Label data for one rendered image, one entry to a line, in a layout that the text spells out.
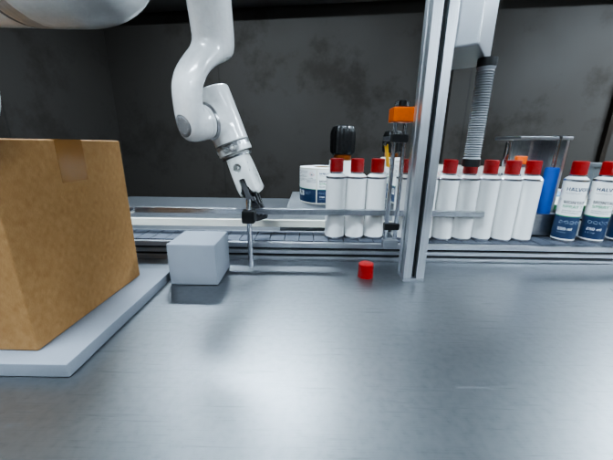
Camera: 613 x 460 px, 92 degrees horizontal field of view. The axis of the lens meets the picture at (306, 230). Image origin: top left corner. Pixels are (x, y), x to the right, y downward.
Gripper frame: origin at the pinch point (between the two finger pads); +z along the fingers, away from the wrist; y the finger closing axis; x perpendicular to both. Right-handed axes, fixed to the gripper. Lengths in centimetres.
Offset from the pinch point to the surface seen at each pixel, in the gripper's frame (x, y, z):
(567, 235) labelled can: -74, -2, 32
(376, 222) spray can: -28.0, -2.2, 12.0
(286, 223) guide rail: -5.3, 2.9, 5.8
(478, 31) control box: -51, -18, -20
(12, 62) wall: 178, 176, -144
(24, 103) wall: 188, 178, -117
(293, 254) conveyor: -5.3, -4.9, 12.3
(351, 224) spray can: -21.8, -2.2, 10.6
